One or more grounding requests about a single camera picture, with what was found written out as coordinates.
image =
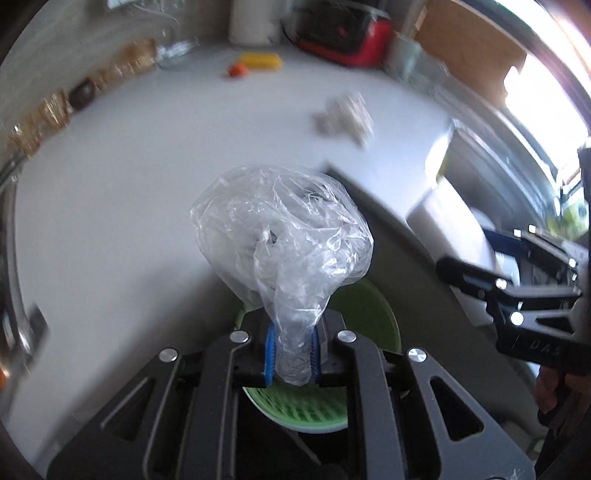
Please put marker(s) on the amber stacked glass cup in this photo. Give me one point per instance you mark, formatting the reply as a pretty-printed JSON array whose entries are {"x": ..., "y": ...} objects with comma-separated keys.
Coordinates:
[{"x": 140, "y": 56}]

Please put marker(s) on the green dish soap bottle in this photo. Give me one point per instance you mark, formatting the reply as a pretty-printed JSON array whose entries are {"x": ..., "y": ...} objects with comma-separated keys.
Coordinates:
[{"x": 574, "y": 220}]

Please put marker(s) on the person's right hand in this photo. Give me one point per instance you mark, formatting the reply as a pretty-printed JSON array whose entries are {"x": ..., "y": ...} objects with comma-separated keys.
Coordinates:
[{"x": 553, "y": 389}]

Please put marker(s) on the clear glass mug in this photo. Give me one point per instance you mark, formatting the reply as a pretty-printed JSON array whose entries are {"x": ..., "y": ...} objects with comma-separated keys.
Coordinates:
[{"x": 408, "y": 63}]

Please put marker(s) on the clear plastic bag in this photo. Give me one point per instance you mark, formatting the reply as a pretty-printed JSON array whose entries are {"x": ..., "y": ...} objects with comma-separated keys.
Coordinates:
[{"x": 283, "y": 239}]

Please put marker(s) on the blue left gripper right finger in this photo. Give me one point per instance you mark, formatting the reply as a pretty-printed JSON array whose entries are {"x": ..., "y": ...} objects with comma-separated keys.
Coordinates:
[{"x": 316, "y": 356}]

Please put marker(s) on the crumpled white pink tissue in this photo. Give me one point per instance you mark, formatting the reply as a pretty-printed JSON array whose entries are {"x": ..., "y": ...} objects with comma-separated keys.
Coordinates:
[{"x": 346, "y": 115}]

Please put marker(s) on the white sponge block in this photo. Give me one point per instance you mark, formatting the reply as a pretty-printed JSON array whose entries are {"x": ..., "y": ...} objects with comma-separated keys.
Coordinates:
[{"x": 445, "y": 226}]

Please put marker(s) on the red black blender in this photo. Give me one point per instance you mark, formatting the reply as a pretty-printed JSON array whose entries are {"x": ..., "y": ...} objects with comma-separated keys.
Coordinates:
[{"x": 349, "y": 33}]

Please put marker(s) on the amber glass cup leftmost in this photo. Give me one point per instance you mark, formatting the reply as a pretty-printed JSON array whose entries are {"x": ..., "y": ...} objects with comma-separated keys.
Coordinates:
[{"x": 25, "y": 137}]

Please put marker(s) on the small orange tangerine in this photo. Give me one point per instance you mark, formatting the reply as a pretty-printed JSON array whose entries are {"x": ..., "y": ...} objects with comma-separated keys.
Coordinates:
[{"x": 238, "y": 70}]

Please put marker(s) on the wooden cutting board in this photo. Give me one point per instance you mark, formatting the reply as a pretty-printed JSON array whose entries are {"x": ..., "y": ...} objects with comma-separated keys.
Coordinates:
[{"x": 475, "y": 52}]

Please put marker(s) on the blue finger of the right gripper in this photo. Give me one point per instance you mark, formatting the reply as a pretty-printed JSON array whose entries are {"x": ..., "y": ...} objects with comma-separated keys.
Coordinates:
[{"x": 506, "y": 244}]

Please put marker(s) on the dark brown small pot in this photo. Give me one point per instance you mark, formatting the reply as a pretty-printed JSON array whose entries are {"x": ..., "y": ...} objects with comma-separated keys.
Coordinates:
[{"x": 82, "y": 95}]

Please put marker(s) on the stainless steel sink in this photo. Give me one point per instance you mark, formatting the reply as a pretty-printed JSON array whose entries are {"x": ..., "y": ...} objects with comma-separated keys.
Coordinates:
[{"x": 502, "y": 184}]

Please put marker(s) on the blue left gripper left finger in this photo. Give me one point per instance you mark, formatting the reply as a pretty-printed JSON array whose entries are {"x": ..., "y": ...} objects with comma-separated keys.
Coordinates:
[{"x": 270, "y": 355}]

